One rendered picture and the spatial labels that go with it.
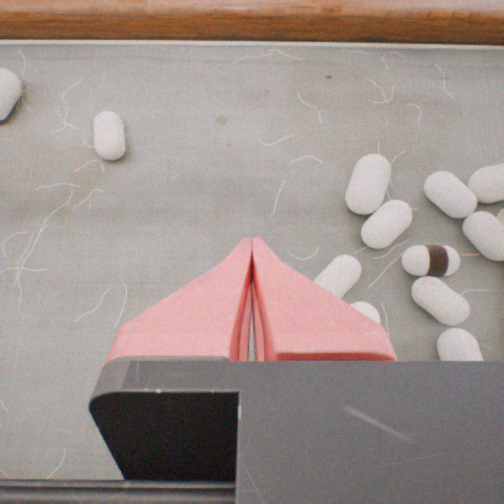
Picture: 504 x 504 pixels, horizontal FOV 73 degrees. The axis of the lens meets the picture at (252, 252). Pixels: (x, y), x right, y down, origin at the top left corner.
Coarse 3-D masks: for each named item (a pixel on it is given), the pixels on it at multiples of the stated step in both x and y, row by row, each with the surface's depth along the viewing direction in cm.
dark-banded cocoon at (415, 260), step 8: (408, 248) 20; (416, 248) 19; (424, 248) 19; (448, 248) 19; (408, 256) 19; (416, 256) 19; (424, 256) 19; (456, 256) 19; (408, 264) 19; (416, 264) 19; (424, 264) 19; (456, 264) 19; (408, 272) 19; (416, 272) 19; (424, 272) 19; (448, 272) 19
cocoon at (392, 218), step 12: (384, 204) 20; (396, 204) 19; (372, 216) 20; (384, 216) 19; (396, 216) 19; (408, 216) 19; (372, 228) 19; (384, 228) 19; (396, 228) 19; (372, 240) 19; (384, 240) 19
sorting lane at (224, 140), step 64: (0, 64) 23; (64, 64) 23; (128, 64) 23; (192, 64) 23; (256, 64) 23; (320, 64) 23; (384, 64) 23; (448, 64) 23; (0, 128) 22; (64, 128) 22; (128, 128) 22; (192, 128) 22; (256, 128) 22; (320, 128) 22; (384, 128) 22; (448, 128) 22; (0, 192) 21; (64, 192) 21; (128, 192) 21; (192, 192) 21; (256, 192) 21; (320, 192) 21; (0, 256) 20; (64, 256) 20; (128, 256) 20; (192, 256) 20; (320, 256) 20; (384, 256) 20; (0, 320) 19; (64, 320) 19; (128, 320) 20; (384, 320) 20; (0, 384) 19; (64, 384) 19; (0, 448) 18; (64, 448) 18
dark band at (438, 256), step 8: (432, 248) 19; (440, 248) 19; (432, 256) 19; (440, 256) 19; (448, 256) 19; (432, 264) 19; (440, 264) 19; (448, 264) 19; (432, 272) 19; (440, 272) 19
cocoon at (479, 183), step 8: (488, 168) 20; (496, 168) 20; (472, 176) 20; (480, 176) 20; (488, 176) 19; (496, 176) 19; (472, 184) 20; (480, 184) 20; (488, 184) 19; (496, 184) 19; (480, 192) 20; (488, 192) 20; (496, 192) 19; (480, 200) 20; (488, 200) 20; (496, 200) 20
